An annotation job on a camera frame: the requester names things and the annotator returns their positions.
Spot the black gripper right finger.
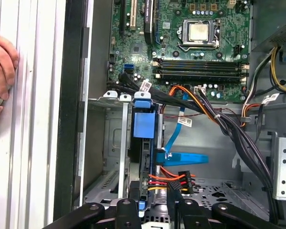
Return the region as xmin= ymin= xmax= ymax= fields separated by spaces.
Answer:
xmin=167 ymin=182 xmax=286 ymax=229

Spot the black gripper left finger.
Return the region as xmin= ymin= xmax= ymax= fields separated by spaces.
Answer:
xmin=41 ymin=180 xmax=143 ymax=229

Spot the multicoloured power wire black plug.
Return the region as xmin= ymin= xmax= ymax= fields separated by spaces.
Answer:
xmin=148 ymin=167 xmax=196 ymax=194

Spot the blue data wire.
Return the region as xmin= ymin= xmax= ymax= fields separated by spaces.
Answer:
xmin=156 ymin=92 xmax=210 ymax=172

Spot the hard disk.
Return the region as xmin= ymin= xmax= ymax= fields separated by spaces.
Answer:
xmin=131 ymin=91 xmax=164 ymax=213

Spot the metal disk bay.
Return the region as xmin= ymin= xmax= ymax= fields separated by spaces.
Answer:
xmin=84 ymin=89 xmax=270 ymax=229

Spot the person's left hand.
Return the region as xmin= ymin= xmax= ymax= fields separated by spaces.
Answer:
xmin=0 ymin=26 xmax=20 ymax=101

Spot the black open PC case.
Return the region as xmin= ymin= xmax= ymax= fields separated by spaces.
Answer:
xmin=53 ymin=0 xmax=286 ymax=229

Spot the black RAM slot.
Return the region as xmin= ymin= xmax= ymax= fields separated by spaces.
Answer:
xmin=153 ymin=68 xmax=250 ymax=75
xmin=153 ymin=58 xmax=250 ymax=66
xmin=153 ymin=63 xmax=250 ymax=70
xmin=154 ymin=73 xmax=248 ymax=81

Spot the green motherboard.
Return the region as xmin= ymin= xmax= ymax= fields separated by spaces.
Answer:
xmin=107 ymin=0 xmax=252 ymax=103

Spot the silver CPU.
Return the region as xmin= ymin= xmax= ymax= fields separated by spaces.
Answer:
xmin=189 ymin=23 xmax=209 ymax=41

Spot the CPU socket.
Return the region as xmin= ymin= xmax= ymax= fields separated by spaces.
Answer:
xmin=177 ymin=18 xmax=222 ymax=52

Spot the black expansion slot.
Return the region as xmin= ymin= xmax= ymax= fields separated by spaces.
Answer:
xmin=120 ymin=0 xmax=126 ymax=41

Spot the black graphics card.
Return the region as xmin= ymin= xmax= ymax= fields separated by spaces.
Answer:
xmin=143 ymin=0 xmax=157 ymax=46

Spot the white expansion slot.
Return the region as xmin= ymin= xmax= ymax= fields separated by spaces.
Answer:
xmin=130 ymin=0 xmax=137 ymax=31

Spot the black sleeved cable bundle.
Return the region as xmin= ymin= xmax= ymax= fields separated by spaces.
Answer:
xmin=118 ymin=73 xmax=279 ymax=229

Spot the orange data wire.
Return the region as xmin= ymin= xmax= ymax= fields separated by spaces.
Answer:
xmin=168 ymin=85 xmax=221 ymax=124

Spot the yellow black power wire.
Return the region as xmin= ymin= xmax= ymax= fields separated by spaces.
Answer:
xmin=243 ymin=46 xmax=286 ymax=108

